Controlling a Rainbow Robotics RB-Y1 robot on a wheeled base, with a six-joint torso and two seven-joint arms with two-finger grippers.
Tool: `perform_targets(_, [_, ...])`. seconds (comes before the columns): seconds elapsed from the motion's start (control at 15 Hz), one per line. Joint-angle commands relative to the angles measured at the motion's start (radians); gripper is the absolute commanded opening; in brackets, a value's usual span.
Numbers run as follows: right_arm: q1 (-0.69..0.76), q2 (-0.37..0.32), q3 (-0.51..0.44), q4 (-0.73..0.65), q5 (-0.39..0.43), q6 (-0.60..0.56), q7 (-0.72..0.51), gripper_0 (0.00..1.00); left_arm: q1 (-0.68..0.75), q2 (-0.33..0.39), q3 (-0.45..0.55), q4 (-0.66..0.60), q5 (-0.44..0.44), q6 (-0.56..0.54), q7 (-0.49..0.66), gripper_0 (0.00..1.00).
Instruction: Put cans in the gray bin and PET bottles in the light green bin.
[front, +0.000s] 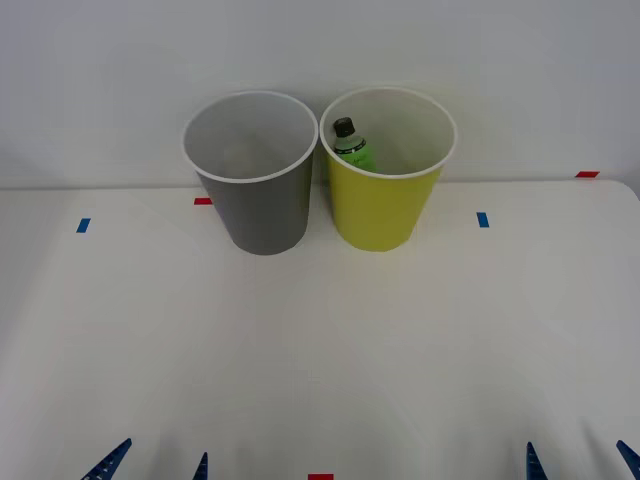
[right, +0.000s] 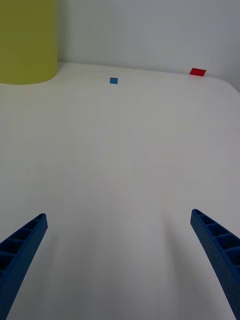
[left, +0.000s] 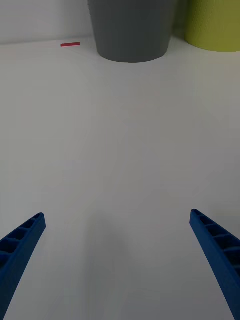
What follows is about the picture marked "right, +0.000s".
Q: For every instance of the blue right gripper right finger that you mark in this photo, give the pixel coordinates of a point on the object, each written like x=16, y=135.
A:
x=220, y=250

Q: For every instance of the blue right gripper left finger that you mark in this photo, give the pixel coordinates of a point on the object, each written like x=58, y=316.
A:
x=20, y=255

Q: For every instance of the yellow-green plastic waste bin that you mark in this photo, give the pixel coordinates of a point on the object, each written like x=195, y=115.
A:
x=27, y=42

